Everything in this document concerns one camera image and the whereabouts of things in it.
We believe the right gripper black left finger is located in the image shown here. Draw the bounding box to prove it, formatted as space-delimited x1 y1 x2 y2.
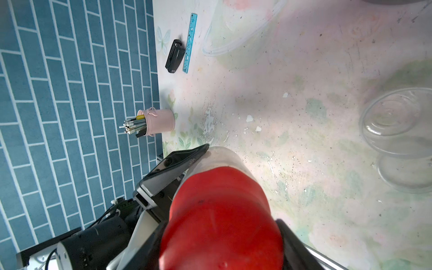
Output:
123 220 167 270

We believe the black stapler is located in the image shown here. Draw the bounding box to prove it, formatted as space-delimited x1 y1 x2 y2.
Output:
165 39 186 73

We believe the red jar lid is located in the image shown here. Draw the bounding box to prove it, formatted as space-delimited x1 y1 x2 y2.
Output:
159 166 284 270

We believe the teal ruler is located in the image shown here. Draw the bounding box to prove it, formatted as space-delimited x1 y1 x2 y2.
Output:
182 13 198 74

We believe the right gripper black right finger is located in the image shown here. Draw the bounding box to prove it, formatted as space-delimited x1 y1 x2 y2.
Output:
276 219 324 270

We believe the pink pen holder cup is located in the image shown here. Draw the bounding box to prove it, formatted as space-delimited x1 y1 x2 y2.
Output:
119 108 175 138

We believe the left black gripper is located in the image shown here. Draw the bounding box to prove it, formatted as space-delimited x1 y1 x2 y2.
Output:
55 144 210 270

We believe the red lidded rice jar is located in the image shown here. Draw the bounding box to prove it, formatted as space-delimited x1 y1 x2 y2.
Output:
180 146 257 187

